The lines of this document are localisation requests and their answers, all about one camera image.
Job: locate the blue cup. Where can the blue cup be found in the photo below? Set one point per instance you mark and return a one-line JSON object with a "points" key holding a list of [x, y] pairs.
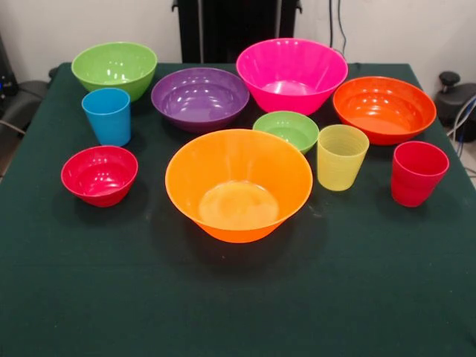
{"points": [[108, 124]]}

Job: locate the red cup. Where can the red cup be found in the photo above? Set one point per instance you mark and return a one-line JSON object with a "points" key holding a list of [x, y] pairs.
{"points": [[413, 182]]}

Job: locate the large orange bowl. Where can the large orange bowl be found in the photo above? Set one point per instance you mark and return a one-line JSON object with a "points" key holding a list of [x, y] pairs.
{"points": [[238, 175]]}

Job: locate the small green bowl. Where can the small green bowl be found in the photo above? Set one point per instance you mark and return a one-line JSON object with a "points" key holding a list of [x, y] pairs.
{"points": [[286, 128]]}

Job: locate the purple bowl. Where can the purple bowl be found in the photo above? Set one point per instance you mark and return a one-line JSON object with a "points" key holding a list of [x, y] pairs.
{"points": [[201, 98]]}

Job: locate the yellow cup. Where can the yellow cup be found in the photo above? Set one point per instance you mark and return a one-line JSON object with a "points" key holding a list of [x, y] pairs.
{"points": [[340, 167]]}

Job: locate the pink bowl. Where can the pink bowl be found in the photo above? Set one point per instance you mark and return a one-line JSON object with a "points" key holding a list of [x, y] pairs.
{"points": [[290, 70]]}

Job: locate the small red bowl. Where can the small red bowl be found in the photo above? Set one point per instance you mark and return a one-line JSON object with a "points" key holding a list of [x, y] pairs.
{"points": [[98, 178]]}

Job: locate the red-orange bowl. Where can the red-orange bowl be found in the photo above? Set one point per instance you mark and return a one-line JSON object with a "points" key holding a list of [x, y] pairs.
{"points": [[383, 108]]}

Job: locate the dark green tablecloth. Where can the dark green tablecloth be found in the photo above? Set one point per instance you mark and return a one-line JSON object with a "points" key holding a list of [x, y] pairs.
{"points": [[111, 290]]}

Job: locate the large green bowl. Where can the large green bowl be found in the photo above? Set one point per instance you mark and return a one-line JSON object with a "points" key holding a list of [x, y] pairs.
{"points": [[111, 63]]}

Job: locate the black table clamp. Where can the black table clamp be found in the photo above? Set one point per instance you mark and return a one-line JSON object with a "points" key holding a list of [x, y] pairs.
{"points": [[53, 72]]}

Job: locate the black equipment with knob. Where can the black equipment with knob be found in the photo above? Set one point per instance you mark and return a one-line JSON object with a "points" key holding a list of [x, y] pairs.
{"points": [[459, 102]]}

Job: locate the black electronics box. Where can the black electronics box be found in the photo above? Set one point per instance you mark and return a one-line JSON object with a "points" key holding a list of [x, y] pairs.
{"points": [[6, 82]]}

